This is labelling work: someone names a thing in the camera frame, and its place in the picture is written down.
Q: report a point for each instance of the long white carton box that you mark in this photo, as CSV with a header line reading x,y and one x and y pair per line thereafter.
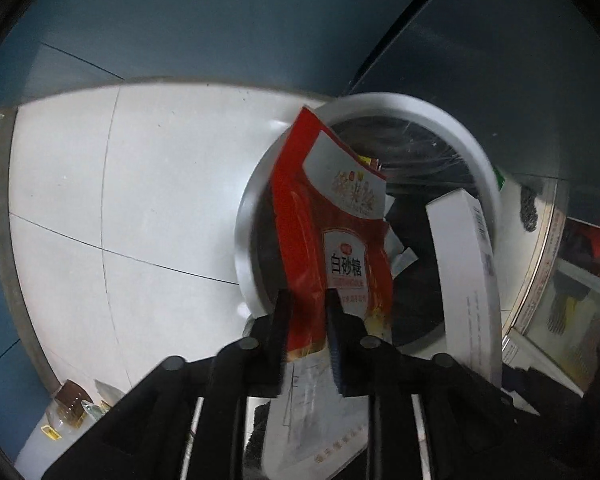
x,y
460,270

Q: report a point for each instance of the person's dark fuzzy clothing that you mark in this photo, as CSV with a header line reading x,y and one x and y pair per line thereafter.
x,y
255,440

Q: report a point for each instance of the red and clear plastic bag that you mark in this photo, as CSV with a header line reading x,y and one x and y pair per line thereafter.
x,y
305,220

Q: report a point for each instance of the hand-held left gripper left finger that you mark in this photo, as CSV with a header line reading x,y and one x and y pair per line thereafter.
x,y
280,340

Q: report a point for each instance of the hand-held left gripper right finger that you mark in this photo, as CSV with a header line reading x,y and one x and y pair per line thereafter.
x,y
337,345

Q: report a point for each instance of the round white trash bin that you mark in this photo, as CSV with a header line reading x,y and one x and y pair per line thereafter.
x,y
430,120

